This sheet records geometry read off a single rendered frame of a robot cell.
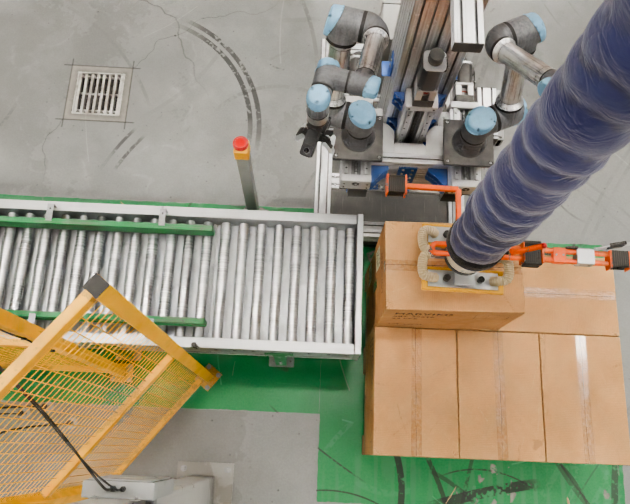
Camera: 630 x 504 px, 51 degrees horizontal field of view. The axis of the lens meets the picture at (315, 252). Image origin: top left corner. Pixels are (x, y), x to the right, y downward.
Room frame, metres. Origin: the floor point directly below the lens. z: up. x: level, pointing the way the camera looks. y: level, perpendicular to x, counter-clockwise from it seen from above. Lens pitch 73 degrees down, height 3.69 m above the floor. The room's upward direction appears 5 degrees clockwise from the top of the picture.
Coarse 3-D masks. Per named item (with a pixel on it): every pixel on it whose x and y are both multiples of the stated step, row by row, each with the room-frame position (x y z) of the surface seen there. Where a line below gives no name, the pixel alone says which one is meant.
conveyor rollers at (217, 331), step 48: (48, 240) 0.91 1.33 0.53; (96, 240) 0.92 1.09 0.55; (192, 240) 0.97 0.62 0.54; (240, 240) 0.98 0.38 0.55; (336, 240) 1.03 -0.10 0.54; (0, 288) 0.64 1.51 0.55; (144, 288) 0.70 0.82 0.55; (240, 288) 0.74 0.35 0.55; (240, 336) 0.51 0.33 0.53; (288, 336) 0.52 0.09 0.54
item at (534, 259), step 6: (522, 246) 0.85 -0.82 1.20; (528, 252) 0.83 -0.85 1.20; (534, 252) 0.83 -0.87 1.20; (540, 252) 0.83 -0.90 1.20; (522, 258) 0.80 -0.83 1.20; (528, 258) 0.80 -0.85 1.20; (534, 258) 0.80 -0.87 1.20; (540, 258) 0.81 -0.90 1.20; (522, 264) 0.78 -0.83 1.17; (528, 264) 0.78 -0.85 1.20; (534, 264) 0.78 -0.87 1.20; (540, 264) 0.78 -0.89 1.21
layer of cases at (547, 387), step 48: (528, 288) 0.86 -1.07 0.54; (576, 288) 0.88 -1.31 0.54; (384, 336) 0.56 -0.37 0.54; (432, 336) 0.58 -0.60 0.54; (480, 336) 0.60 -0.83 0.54; (528, 336) 0.62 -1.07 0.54; (576, 336) 0.63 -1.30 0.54; (384, 384) 0.33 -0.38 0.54; (432, 384) 0.35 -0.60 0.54; (480, 384) 0.37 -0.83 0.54; (528, 384) 0.38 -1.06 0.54; (576, 384) 0.40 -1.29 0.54; (384, 432) 0.11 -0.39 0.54; (432, 432) 0.13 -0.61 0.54; (480, 432) 0.15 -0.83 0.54; (528, 432) 0.16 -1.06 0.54; (576, 432) 0.18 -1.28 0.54; (624, 432) 0.20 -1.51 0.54
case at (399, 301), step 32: (384, 224) 0.99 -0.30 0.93; (416, 224) 1.00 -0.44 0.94; (448, 224) 1.01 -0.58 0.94; (384, 256) 0.85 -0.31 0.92; (416, 256) 0.85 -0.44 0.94; (384, 288) 0.70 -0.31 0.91; (416, 288) 0.71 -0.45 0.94; (512, 288) 0.74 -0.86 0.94; (384, 320) 0.61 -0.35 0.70; (416, 320) 0.61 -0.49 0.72; (448, 320) 0.62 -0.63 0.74; (480, 320) 0.63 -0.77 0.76; (512, 320) 0.64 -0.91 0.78
